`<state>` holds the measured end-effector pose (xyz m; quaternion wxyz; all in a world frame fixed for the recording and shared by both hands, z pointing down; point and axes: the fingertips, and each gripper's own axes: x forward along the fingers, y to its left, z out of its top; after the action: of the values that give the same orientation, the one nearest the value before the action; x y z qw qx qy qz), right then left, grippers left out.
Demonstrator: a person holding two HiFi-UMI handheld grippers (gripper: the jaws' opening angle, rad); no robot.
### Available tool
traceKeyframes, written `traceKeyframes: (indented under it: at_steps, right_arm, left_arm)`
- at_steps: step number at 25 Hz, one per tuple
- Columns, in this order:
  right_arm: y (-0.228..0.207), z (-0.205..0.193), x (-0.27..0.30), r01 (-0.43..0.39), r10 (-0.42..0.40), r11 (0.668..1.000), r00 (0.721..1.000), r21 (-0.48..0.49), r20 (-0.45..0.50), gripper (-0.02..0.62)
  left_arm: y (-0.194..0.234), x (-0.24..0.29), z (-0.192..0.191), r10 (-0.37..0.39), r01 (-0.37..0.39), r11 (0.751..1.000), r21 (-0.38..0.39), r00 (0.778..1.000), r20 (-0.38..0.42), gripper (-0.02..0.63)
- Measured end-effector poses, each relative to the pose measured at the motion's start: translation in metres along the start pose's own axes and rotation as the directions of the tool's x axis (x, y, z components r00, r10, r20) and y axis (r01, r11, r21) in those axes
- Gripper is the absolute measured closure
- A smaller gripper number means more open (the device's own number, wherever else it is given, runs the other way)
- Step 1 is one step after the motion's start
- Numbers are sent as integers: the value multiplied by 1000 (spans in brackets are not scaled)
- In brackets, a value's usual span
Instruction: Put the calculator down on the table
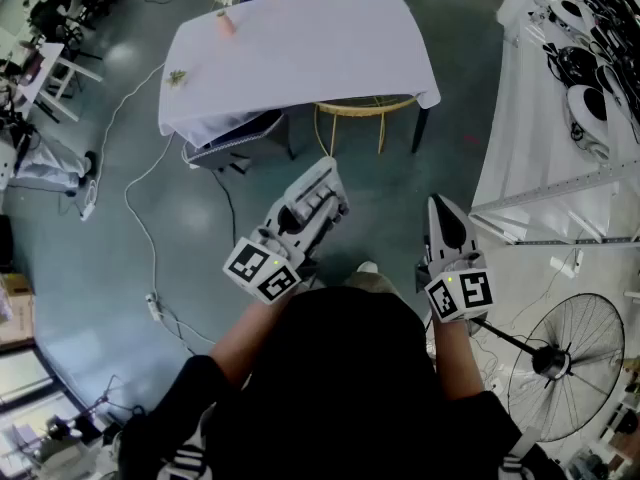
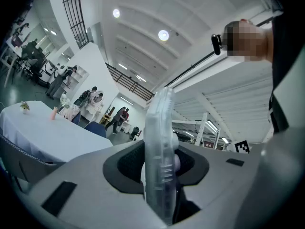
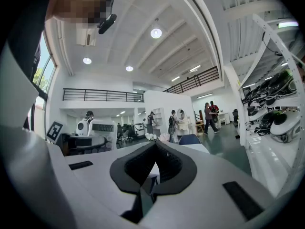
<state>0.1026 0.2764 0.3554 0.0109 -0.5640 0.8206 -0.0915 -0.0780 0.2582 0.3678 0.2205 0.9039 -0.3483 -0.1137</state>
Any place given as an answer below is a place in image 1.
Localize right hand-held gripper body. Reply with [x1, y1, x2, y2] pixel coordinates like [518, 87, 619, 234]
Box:
[415, 245, 495, 325]

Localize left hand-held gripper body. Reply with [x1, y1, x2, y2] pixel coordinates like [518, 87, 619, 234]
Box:
[222, 220, 321, 305]

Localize person's right forearm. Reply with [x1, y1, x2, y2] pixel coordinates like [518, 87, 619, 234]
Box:
[433, 317, 488, 405]

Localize person's left forearm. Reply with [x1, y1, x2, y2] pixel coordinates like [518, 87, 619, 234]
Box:
[208, 287, 297, 390]

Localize person's olive trousers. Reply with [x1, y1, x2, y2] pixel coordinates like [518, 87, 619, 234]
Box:
[343, 270, 399, 300]

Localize blue chair with grey trim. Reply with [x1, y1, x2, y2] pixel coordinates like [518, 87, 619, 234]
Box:
[180, 109, 297, 175]

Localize black standing fan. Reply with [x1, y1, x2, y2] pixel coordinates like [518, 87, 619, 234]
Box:
[469, 292, 627, 444]

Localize white covered side table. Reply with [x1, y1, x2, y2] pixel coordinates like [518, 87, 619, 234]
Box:
[469, 0, 640, 209]

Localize person's black shirt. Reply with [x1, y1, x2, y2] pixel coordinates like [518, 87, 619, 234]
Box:
[117, 285, 569, 480]

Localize table with white tablecloth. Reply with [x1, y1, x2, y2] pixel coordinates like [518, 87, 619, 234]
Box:
[158, 0, 442, 150]

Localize white and black headset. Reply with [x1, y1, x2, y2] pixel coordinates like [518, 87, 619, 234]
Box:
[564, 85, 612, 162]

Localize black helmet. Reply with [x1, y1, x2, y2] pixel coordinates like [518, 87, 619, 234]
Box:
[553, 45, 599, 89]

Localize pink vase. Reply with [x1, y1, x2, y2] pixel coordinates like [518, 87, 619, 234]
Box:
[215, 10, 238, 37]

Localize black tripod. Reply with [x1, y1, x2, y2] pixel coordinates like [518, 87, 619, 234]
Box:
[47, 373, 147, 449]

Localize cardboard box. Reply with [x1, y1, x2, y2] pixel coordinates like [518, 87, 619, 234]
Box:
[0, 272, 37, 355]

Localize small white desk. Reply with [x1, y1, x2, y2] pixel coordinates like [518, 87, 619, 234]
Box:
[18, 42, 105, 124]

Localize black floor cable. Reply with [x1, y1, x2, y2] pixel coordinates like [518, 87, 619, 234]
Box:
[209, 167, 237, 249]

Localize metal rack frame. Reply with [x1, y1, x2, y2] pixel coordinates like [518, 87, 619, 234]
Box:
[469, 157, 640, 247]

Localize yellow wire stool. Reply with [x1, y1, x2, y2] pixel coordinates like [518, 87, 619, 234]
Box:
[313, 95, 419, 157]

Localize white power cable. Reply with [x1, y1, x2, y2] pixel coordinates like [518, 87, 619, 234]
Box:
[123, 132, 217, 345]
[92, 62, 167, 189]

